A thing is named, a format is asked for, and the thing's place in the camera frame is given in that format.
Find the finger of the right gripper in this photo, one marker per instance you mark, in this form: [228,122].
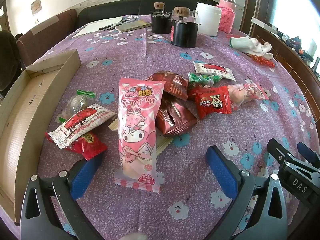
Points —
[280,154]
[311,156]

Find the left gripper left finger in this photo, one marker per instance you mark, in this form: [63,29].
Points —
[39,219]

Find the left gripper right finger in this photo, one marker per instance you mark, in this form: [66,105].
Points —
[268,219]

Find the pink snack packet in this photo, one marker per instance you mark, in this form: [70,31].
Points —
[243,93]

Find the red cartoon snack packet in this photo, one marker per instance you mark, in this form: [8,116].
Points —
[210,100]

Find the red round-logo candy packet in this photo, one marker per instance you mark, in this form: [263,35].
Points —
[88,145]

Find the green white candy packet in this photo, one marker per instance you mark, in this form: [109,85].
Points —
[204,80]

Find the white red snack packet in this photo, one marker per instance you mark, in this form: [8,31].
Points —
[80,123]

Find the dark red foil snack bag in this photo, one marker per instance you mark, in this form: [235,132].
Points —
[173,118]

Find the dark red foil snack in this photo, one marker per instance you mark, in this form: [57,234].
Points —
[175,84]

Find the clear green-edged snack packet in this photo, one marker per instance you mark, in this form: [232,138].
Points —
[79,101]

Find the tall pink My Melody snack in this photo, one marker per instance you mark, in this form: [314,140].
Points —
[139,102]

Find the pale green wafer packet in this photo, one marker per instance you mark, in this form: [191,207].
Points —
[162,142]

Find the purple floral tablecloth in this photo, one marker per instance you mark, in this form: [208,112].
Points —
[190,201]

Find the red beaded ornament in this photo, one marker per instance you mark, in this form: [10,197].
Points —
[262,61]

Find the white crumpled cloth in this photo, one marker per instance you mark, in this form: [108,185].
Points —
[252,46]

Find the cardboard tray box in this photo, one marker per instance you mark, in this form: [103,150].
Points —
[26,112]

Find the black jar wooden lid front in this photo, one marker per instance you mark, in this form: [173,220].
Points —
[184,28]

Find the black jar wooden lid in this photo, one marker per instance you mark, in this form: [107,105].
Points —
[184,28]
[160,19]

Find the white plastic canister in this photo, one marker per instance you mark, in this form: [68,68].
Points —
[208,18]

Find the pink sleeved water bottle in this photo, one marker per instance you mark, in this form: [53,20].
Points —
[227,15]

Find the black jar wooden lid rear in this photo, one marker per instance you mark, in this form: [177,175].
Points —
[160,19]

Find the brown sofa chair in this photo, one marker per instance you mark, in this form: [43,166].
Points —
[38,40]

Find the olive notebook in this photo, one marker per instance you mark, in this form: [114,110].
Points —
[130,26]

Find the white paper sheet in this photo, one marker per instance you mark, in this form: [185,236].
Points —
[93,27]

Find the black pen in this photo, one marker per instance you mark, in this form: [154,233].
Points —
[112,26]

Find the black sofa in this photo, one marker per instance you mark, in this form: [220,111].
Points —
[131,7]

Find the wooden door frame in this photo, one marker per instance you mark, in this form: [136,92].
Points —
[253,9]

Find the small wall plaque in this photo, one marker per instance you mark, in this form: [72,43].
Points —
[36,7]

